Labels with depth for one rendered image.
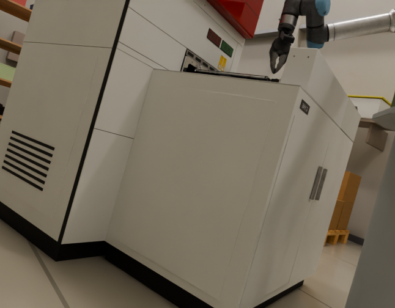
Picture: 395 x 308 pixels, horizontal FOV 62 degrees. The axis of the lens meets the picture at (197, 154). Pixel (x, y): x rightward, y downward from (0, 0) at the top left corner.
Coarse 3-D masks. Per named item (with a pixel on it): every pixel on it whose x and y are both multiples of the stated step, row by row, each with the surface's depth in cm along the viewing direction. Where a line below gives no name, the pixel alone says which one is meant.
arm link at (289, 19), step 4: (284, 16) 143; (288, 16) 142; (292, 16) 142; (280, 20) 144; (284, 20) 142; (288, 20) 142; (292, 20) 142; (296, 20) 143; (288, 24) 142; (292, 24) 142; (296, 24) 144
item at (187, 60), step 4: (184, 56) 149; (184, 60) 149; (188, 60) 150; (192, 60) 152; (184, 64) 148; (192, 64) 152; (196, 64) 155; (184, 68) 149; (196, 68) 157; (200, 68) 158; (204, 68) 160
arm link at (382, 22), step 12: (324, 24) 145; (336, 24) 142; (348, 24) 141; (360, 24) 140; (372, 24) 139; (384, 24) 138; (312, 36) 145; (324, 36) 144; (336, 36) 143; (348, 36) 143
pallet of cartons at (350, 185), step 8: (344, 176) 345; (352, 176) 349; (344, 184) 344; (352, 184) 354; (344, 192) 342; (352, 192) 360; (336, 200) 323; (344, 200) 347; (352, 200) 365; (336, 208) 329; (344, 208) 347; (336, 216) 334; (344, 216) 354; (336, 224) 339; (344, 224) 362; (328, 232) 324; (336, 232) 336; (344, 232) 357; (328, 240) 340; (336, 240) 342; (344, 240) 364
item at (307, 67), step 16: (304, 48) 107; (288, 64) 109; (304, 64) 106; (320, 64) 109; (288, 80) 108; (304, 80) 105; (320, 80) 113; (336, 80) 128; (320, 96) 117; (336, 96) 133; (336, 112) 138
